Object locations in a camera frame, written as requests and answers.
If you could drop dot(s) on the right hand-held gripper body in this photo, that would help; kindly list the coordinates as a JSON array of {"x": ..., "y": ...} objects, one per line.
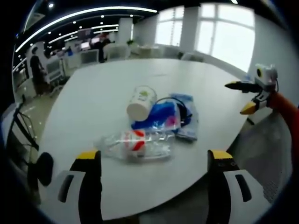
[{"x": 265, "y": 78}]

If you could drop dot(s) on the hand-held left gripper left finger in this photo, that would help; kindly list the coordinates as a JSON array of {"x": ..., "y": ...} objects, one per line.
[{"x": 90, "y": 186}]

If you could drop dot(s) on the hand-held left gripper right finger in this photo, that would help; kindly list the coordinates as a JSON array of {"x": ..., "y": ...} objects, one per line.
[{"x": 222, "y": 186}]

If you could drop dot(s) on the light blue tissue packet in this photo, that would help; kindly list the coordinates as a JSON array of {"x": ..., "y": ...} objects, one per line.
[{"x": 189, "y": 116}]

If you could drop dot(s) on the clear plastic bottle red label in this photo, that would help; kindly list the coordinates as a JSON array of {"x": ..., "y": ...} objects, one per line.
[{"x": 137, "y": 144}]

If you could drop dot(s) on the blue plastic package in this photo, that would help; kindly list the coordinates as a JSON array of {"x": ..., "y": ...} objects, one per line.
[{"x": 156, "y": 116}]

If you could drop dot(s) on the white paper cup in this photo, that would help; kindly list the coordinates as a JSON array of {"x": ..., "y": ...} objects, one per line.
[{"x": 141, "y": 102}]

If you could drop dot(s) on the grey mesh chair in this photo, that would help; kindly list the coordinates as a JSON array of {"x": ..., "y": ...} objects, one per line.
[{"x": 264, "y": 156}]

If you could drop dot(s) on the black office chair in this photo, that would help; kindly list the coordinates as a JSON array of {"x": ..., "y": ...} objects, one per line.
[{"x": 25, "y": 140}]

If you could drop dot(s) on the white table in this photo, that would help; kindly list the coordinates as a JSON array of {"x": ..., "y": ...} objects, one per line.
[{"x": 98, "y": 98}]

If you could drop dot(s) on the white cart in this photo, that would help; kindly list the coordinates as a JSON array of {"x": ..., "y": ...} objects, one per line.
[{"x": 56, "y": 72}]

